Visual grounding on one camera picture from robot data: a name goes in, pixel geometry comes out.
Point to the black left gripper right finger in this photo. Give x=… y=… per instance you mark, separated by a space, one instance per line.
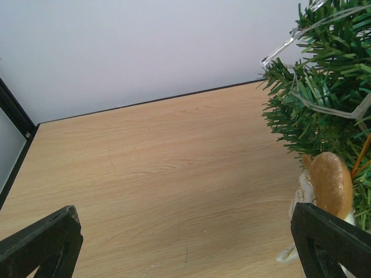
x=326 y=243

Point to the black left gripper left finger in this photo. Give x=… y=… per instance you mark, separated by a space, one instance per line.
x=50 y=246

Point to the small green christmas tree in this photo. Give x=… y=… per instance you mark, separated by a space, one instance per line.
x=307 y=132

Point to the clear led string lights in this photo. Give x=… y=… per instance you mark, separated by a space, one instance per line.
x=324 y=65

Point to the black corner frame post left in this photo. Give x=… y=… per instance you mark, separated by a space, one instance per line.
x=17 y=115

